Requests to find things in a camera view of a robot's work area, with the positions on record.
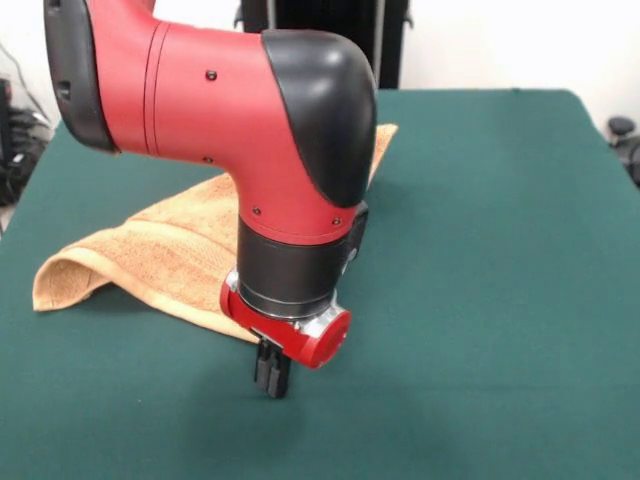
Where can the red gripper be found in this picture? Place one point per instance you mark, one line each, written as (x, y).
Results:
(325, 342)

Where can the tan terry towel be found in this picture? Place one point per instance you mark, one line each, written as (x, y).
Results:
(175, 250)

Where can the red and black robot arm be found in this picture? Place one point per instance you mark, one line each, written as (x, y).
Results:
(225, 100)

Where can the dark green table cloth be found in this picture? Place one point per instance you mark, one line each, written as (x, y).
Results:
(500, 300)

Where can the black equipment pile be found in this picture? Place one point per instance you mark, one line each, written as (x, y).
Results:
(20, 165)

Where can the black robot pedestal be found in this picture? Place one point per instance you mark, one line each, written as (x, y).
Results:
(390, 45)

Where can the dark pedestal leg with knob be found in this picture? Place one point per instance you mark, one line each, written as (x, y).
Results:
(620, 126)

